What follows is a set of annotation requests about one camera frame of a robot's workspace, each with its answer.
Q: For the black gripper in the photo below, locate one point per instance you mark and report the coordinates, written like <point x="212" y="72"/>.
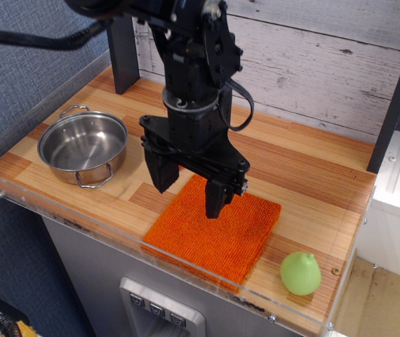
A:
<point x="197" y="140"/>

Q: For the orange towel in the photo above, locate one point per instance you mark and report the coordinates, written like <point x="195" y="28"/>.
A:
<point x="222" y="250"/>

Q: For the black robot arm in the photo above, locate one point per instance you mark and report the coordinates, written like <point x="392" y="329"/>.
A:
<point x="200" y="58"/>

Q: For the green toy pear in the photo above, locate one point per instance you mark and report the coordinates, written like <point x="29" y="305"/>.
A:
<point x="300" y="273"/>

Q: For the clear acrylic counter guard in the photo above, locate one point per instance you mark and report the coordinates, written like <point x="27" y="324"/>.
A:
<point x="319" y="178"/>

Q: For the stainless steel pot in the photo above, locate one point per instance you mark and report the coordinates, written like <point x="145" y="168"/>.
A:
<point x="84" y="147"/>

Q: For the grey cabinet front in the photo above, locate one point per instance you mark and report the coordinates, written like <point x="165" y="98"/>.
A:
<point x="95" y="268"/>

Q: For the silver button control panel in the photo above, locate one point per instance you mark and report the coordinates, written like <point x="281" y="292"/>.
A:
<point x="151" y="313"/>

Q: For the white side appliance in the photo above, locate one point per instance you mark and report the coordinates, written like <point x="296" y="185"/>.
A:
<point x="378" y="240"/>

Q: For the yellow object bottom left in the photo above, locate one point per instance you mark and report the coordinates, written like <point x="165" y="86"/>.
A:
<point x="25" y="330"/>

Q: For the dark grey left post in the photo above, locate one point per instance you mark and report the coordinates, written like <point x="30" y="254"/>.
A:
<point x="123" y="54"/>

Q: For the dark grey post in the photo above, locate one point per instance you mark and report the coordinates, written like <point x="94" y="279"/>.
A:
<point x="386" y="132"/>
<point x="123" y="54"/>

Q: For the dark grey right post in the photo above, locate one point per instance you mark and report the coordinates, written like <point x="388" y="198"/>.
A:
<point x="386" y="132"/>

